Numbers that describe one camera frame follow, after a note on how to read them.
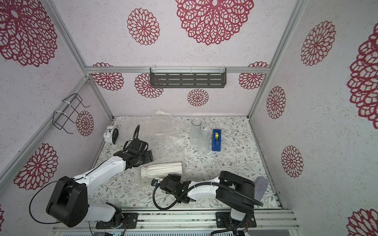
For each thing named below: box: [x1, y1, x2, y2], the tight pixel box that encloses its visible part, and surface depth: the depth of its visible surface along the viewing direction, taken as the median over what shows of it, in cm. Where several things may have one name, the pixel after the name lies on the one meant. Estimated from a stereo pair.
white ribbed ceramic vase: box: [140, 161, 183, 179], surface depth 86 cm
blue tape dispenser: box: [211, 128, 222, 152], surface depth 102 cm
